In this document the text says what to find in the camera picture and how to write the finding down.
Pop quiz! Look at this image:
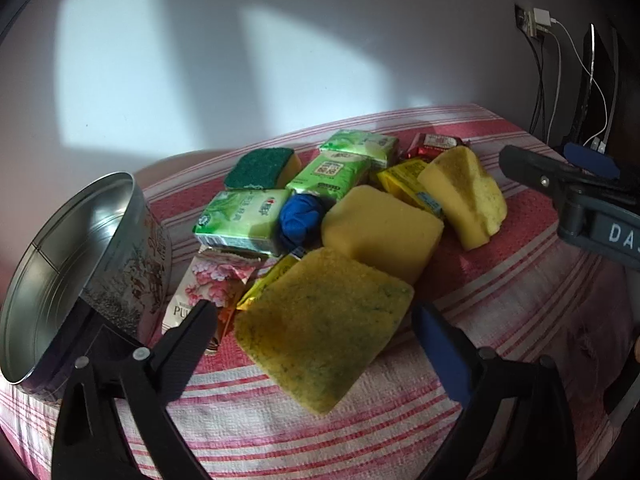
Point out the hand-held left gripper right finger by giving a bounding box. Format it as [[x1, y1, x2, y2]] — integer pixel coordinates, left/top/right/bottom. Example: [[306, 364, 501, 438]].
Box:
[[411, 302, 578, 480]]

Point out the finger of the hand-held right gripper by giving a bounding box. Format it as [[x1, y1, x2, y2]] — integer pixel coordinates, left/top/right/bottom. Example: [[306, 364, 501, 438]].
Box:
[[564, 142, 622, 180], [499, 144, 640, 207]]

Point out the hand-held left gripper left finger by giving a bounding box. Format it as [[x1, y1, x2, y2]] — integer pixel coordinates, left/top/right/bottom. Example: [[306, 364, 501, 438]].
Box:
[[52, 300, 221, 480]]

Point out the pink floral tissue pack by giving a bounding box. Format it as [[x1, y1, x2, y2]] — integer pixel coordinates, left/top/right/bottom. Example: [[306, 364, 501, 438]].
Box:
[[162, 247, 269, 357]]

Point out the curved yellow sponge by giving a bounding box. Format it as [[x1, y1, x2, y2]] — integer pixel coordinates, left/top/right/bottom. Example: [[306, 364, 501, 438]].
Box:
[[417, 146, 508, 252]]

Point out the yellow orange foil packet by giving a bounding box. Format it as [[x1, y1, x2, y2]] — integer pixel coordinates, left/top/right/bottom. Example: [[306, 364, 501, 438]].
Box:
[[235, 249, 307, 312]]

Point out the red snack packet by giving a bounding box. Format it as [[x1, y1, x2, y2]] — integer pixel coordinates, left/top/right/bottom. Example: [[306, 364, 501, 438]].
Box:
[[406, 132, 474, 162]]

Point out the green tissue pack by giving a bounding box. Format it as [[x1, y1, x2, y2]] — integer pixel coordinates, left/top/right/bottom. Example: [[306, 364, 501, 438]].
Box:
[[193, 188, 294, 257], [286, 152, 373, 200], [319, 129, 401, 170]]

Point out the large mottled yellow sponge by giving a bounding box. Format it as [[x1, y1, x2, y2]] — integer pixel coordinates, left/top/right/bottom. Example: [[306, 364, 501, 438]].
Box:
[[233, 247, 416, 416]]

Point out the smooth yellow block sponge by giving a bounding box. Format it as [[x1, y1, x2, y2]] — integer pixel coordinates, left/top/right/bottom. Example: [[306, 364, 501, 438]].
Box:
[[321, 185, 445, 287]]

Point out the round metal cookie tin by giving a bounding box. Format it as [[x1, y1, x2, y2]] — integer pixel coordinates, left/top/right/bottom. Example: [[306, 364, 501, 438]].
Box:
[[0, 172, 173, 403]]

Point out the blue ball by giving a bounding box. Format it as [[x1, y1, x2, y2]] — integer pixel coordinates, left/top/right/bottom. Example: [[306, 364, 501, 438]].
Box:
[[278, 193, 324, 252]]

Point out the green and yellow scouring sponge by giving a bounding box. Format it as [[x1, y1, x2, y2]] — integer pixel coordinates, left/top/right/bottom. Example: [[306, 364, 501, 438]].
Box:
[[223, 147, 303, 192]]

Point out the pink striped tablecloth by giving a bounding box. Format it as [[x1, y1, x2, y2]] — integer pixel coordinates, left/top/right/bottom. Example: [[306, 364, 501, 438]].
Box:
[[0, 105, 640, 480]]

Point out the dark flat screen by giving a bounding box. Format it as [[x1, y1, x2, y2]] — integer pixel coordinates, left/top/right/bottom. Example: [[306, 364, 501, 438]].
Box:
[[562, 24, 640, 161]]

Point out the white charger plug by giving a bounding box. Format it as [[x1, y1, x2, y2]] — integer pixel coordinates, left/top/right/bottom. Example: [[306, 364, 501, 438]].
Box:
[[531, 8, 557, 37]]

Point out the black cable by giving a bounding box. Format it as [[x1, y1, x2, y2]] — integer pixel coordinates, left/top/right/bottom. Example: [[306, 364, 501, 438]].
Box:
[[527, 35, 563, 147]]

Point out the white cable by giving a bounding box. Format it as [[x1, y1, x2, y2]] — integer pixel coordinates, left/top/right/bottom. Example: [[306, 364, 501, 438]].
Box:
[[552, 19, 613, 153]]

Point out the wall socket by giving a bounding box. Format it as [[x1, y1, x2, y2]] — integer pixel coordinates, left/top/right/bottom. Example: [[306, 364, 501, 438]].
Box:
[[515, 4, 538, 38]]

